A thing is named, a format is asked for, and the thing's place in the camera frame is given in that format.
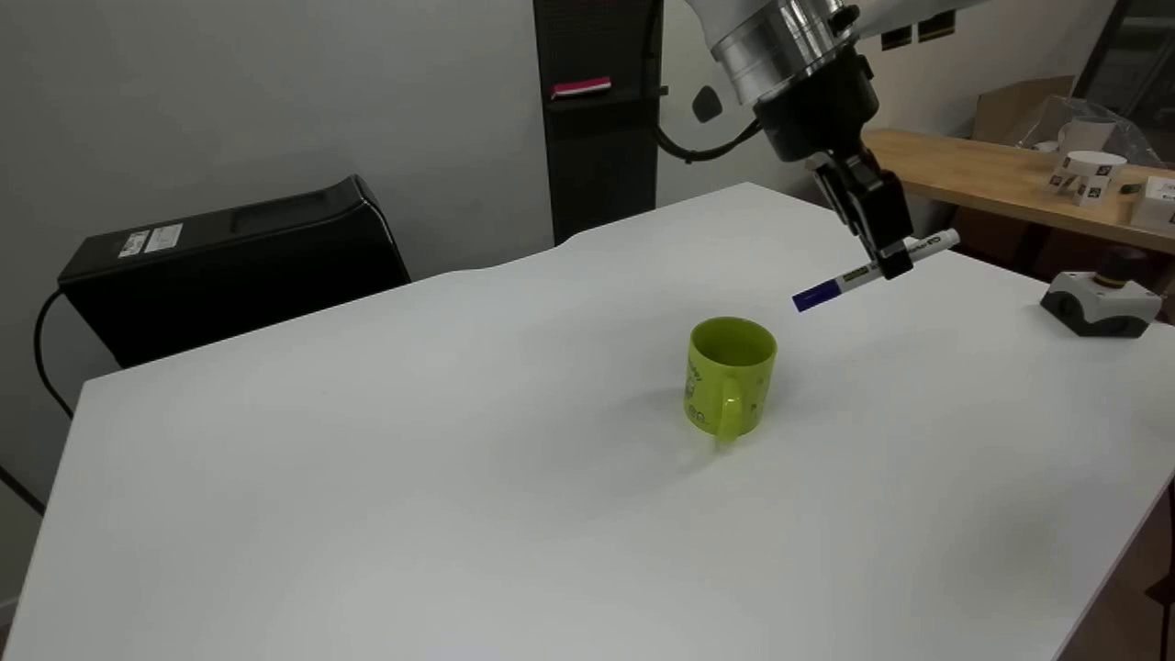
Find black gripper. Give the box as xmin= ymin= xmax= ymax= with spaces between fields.
xmin=752 ymin=47 xmax=922 ymax=283

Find white marker with blue cap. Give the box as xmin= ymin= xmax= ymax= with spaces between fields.
xmin=788 ymin=224 xmax=965 ymax=317

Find green ceramic mug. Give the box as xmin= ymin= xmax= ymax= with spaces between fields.
xmin=679 ymin=317 xmax=780 ymax=450

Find wooden side table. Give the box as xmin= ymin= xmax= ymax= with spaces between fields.
xmin=857 ymin=125 xmax=1175 ymax=260

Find brown cardboard box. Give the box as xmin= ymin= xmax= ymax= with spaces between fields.
xmin=968 ymin=73 xmax=1078 ymax=148

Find white labelled cup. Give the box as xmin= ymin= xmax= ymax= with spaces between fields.
xmin=1058 ymin=148 xmax=1130 ymax=207

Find grey emergency stop button box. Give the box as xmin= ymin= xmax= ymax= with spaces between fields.
xmin=1035 ymin=260 xmax=1162 ymax=342

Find tall black cabinet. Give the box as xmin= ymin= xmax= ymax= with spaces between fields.
xmin=528 ymin=0 xmax=670 ymax=247

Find small white box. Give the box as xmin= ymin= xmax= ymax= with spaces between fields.
xmin=1128 ymin=174 xmax=1175 ymax=236

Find pink flat item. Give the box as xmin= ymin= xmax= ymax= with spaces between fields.
xmin=547 ymin=73 xmax=615 ymax=104

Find black computer case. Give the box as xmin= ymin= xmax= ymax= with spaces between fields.
xmin=55 ymin=174 xmax=413 ymax=372

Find black camera cable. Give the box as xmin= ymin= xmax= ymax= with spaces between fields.
xmin=651 ymin=82 xmax=762 ymax=166

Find black power cable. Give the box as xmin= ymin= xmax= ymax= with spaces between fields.
xmin=29 ymin=283 xmax=81 ymax=424

